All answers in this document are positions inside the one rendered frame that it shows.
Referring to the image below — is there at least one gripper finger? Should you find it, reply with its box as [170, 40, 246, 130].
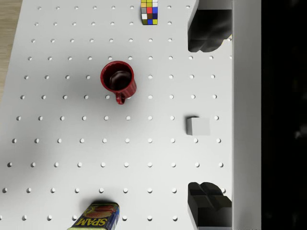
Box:
[187, 9, 233, 53]
[187, 182, 233, 228]

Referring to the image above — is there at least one puzzle cube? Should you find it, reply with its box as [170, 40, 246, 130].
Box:
[140, 0, 159, 25]

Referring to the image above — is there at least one grey cube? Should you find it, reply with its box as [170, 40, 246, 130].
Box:
[186, 116, 211, 136]

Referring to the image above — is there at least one red mug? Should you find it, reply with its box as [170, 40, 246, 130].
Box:
[100, 60, 137, 105]

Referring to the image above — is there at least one flat-sided can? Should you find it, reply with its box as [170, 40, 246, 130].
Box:
[67, 202, 120, 230]

